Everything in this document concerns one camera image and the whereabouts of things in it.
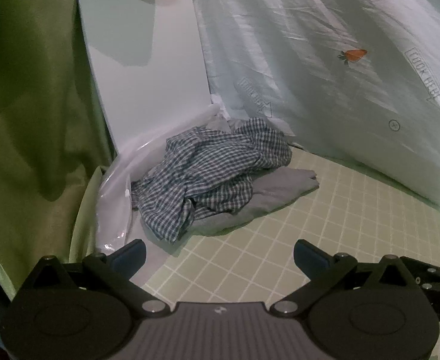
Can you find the green cloth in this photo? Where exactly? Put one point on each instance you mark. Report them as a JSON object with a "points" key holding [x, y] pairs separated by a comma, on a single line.
{"points": [[25, 101]]}

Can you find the grey garment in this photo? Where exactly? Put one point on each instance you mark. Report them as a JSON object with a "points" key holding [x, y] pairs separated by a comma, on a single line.
{"points": [[280, 187]]}

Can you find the pale carrot print quilt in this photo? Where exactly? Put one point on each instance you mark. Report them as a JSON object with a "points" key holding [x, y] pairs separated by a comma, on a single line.
{"points": [[317, 82]]}

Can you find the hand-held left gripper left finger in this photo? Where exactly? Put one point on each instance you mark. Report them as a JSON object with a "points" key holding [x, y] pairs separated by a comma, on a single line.
{"points": [[132, 257]]}

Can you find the clear plastic bag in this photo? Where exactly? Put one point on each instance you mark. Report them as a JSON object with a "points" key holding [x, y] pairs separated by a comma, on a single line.
{"points": [[115, 202]]}

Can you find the blue white checked shirt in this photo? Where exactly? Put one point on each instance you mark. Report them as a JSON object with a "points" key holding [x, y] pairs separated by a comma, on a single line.
{"points": [[205, 172]]}

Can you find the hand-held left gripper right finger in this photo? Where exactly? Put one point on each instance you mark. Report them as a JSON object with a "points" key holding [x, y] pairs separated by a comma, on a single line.
{"points": [[307, 257]]}

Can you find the white board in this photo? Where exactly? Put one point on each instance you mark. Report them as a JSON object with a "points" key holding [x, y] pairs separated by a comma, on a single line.
{"points": [[141, 63]]}

